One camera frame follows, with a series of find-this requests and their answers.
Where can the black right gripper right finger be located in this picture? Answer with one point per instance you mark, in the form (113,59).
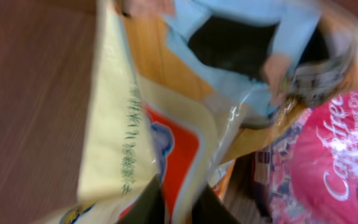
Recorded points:
(208,209)

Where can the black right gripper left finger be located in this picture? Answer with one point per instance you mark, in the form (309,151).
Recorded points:
(149,208)

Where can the small orange candy pack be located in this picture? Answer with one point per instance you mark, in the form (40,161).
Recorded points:
(221,178)

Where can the cream snack bag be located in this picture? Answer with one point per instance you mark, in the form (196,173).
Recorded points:
(181,87)

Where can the red purple tissue pack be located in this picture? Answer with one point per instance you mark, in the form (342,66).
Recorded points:
(310,174)

